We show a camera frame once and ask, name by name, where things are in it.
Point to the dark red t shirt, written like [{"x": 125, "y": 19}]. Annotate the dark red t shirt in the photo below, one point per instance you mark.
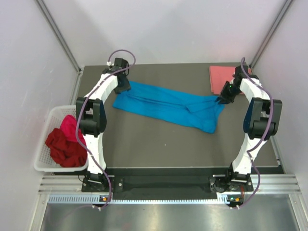
[{"x": 64, "y": 152}]

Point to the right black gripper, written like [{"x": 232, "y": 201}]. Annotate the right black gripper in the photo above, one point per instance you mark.
[{"x": 223, "y": 97}]

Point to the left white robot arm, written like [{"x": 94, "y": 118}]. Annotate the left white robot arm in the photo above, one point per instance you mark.
[{"x": 92, "y": 121}]

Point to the white slotted cable duct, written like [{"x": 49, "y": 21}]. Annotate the white slotted cable duct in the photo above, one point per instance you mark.
[{"x": 101, "y": 200}]

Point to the blue t shirt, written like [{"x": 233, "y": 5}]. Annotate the blue t shirt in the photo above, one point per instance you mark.
[{"x": 172, "y": 106}]

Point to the folded pink t shirt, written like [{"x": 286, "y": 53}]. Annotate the folded pink t shirt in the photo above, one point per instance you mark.
[{"x": 218, "y": 77}]

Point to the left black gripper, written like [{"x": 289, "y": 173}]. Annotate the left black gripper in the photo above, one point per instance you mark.
[{"x": 126, "y": 87}]

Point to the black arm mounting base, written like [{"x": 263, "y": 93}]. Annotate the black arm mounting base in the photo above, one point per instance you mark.
[{"x": 171, "y": 183}]

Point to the white plastic laundry basket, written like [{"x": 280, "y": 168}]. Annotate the white plastic laundry basket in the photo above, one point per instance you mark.
[{"x": 43, "y": 161}]

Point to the magenta t shirt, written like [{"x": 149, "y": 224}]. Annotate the magenta t shirt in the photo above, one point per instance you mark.
[{"x": 68, "y": 127}]

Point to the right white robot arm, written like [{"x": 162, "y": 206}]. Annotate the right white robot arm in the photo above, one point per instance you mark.
[{"x": 260, "y": 123}]

